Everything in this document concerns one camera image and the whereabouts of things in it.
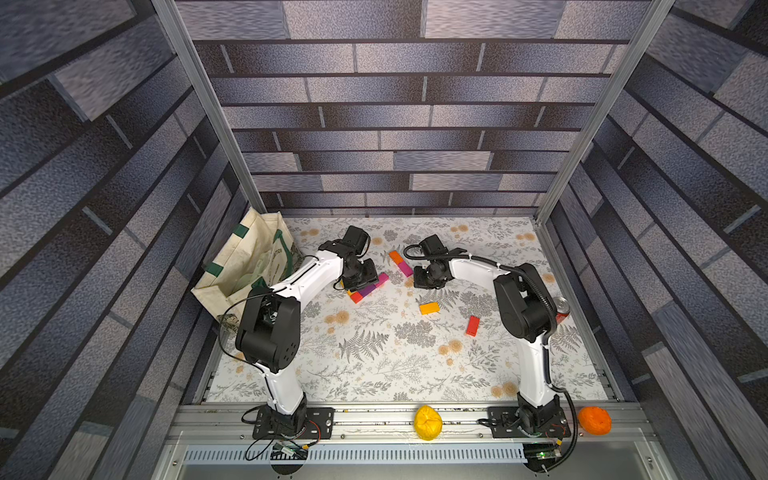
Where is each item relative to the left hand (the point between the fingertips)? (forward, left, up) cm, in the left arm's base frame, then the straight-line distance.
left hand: (376, 279), depth 90 cm
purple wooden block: (+1, +3, -8) cm, 9 cm away
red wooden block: (-11, -30, -9) cm, 33 cm away
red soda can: (-9, -54, +1) cm, 55 cm away
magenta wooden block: (+7, -2, -10) cm, 13 cm away
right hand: (+6, -14, -10) cm, 18 cm away
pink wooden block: (+10, -10, -9) cm, 17 cm away
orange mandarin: (-37, -54, -5) cm, 66 cm away
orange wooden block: (+14, -7, -7) cm, 17 cm away
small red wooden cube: (-1, +7, -10) cm, 12 cm away
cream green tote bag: (+10, +40, 0) cm, 41 cm away
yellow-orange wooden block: (-4, -18, -11) cm, 21 cm away
